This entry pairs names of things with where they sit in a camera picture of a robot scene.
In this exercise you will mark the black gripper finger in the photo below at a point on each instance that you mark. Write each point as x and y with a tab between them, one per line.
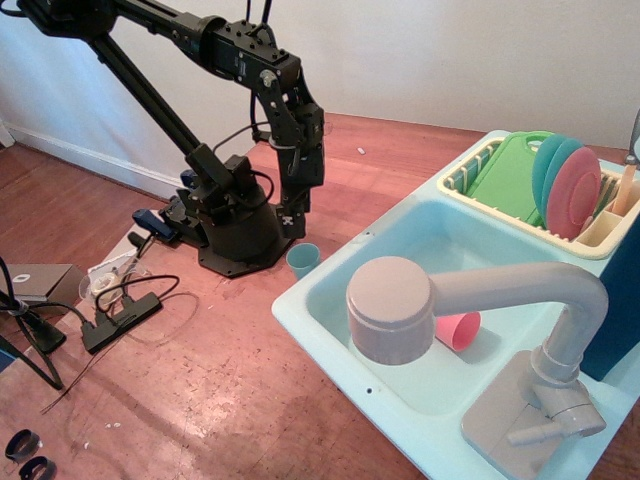
286	220
300	207

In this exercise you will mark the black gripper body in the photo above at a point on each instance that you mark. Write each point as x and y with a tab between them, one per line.
296	124

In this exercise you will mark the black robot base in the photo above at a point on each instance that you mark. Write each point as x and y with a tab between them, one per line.
224	212

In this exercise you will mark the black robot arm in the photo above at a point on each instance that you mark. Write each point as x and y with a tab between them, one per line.
242	52

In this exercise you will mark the teal plastic cup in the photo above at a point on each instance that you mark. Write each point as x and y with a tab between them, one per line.
303	258

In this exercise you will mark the pink plastic cup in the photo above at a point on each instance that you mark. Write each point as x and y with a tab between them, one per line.
459	331

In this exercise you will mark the light blue toy sink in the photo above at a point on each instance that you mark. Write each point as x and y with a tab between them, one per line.
419	406

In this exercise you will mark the dark blue sink backboard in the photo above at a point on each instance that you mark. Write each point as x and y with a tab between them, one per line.
619	333

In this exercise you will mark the grey toy faucet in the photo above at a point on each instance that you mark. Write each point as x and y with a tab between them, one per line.
396	310

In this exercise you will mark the blue clamp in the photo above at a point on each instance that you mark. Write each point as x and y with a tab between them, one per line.
149	221

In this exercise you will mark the clear plastic bag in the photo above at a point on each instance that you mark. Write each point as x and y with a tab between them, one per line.
104	283

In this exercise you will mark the green cutting board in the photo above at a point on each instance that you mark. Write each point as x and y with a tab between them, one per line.
505	182

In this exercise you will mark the black USB hub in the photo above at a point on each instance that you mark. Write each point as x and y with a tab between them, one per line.
97	336

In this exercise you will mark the grey cardboard box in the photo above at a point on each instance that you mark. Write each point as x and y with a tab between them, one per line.
55	284

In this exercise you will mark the teal plastic plate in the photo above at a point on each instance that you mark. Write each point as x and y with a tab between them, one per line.
542	161

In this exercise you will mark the black power adapter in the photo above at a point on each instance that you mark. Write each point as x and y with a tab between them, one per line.
47	337

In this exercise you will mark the blue plastic plate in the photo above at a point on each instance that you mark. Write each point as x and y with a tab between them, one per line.
562	153

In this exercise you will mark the pink plastic plate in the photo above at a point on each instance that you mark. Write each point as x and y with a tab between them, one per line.
574	194

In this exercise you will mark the cream dish rack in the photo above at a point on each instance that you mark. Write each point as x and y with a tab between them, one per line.
600	235

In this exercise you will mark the black tripod leg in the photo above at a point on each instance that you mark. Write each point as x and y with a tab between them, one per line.
17	309

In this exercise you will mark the orange handled utensil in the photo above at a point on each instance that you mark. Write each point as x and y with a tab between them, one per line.
626	182

